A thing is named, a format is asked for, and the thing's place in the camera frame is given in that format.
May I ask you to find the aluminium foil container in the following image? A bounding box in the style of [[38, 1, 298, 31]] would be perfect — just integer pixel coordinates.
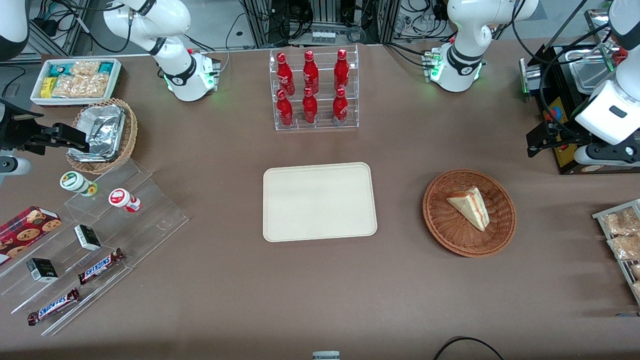
[[68, 104, 127, 163]]

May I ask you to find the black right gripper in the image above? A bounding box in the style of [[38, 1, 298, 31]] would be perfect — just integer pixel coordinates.
[[0, 99, 91, 157]]

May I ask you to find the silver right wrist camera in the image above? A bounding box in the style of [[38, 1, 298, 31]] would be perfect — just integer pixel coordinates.
[[0, 156, 32, 187]]

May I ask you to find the stainless steel pan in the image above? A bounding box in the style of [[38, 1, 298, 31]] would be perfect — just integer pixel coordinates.
[[570, 47, 618, 96]]

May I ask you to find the cream plastic tray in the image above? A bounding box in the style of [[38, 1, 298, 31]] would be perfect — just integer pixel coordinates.
[[262, 162, 378, 243]]

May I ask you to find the black food warmer machine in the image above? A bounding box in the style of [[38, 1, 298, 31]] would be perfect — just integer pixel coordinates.
[[520, 42, 640, 176]]

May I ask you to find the white snack bin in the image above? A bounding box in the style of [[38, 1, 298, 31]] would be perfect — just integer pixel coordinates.
[[30, 58, 122, 107]]

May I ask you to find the red tartan cookie box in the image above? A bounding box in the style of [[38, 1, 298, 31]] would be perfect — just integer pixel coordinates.
[[0, 205, 63, 266]]

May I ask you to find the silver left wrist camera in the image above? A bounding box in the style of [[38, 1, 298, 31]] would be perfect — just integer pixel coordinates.
[[574, 142, 640, 167]]

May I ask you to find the red cola bottle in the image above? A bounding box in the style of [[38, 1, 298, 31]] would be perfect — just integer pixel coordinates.
[[333, 48, 350, 93], [302, 87, 319, 125], [276, 89, 294, 127], [302, 50, 320, 95], [332, 87, 349, 126], [276, 52, 296, 97]]

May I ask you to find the clear acrylic step shelf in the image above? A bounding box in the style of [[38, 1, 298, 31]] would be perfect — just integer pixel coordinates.
[[0, 159, 190, 337]]

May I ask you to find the light tan wicker basket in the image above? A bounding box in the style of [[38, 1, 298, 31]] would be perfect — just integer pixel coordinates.
[[66, 97, 138, 175]]

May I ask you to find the green lidded cup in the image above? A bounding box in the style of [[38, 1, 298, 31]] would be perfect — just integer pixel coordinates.
[[60, 171, 98, 197]]

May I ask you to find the red lidded cup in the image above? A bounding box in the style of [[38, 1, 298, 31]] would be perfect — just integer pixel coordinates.
[[108, 188, 142, 213]]

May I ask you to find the small black box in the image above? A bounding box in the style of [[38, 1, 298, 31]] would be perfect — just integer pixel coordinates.
[[26, 257, 59, 283], [74, 224, 102, 252]]

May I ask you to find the round brown wicker basket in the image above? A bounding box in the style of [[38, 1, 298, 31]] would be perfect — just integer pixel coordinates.
[[422, 169, 517, 258]]

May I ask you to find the Snickers chocolate bar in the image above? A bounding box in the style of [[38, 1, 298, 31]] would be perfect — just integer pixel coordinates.
[[27, 287, 81, 327], [77, 248, 126, 286]]

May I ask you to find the clear acrylic bottle rack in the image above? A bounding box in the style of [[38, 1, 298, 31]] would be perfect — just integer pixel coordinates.
[[269, 45, 360, 132]]

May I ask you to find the clear cracker bag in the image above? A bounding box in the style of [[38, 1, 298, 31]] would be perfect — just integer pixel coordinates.
[[70, 60, 101, 77], [51, 74, 112, 99]]

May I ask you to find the triangular sandwich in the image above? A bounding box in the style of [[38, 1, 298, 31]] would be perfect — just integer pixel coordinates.
[[446, 186, 490, 232]]

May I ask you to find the tray of packaged pastries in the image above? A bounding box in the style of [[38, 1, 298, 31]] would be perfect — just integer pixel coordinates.
[[592, 199, 640, 306]]

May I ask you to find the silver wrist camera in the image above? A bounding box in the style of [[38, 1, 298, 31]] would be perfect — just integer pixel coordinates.
[[574, 142, 640, 167], [0, 156, 32, 187]]

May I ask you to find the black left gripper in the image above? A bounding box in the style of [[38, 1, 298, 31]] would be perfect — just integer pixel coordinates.
[[526, 119, 583, 159]]

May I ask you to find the thin black table cable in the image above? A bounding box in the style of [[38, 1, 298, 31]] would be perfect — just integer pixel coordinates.
[[220, 12, 251, 76]]

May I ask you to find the black looped cable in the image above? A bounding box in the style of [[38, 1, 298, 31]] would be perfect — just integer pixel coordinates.
[[432, 336, 506, 360]]

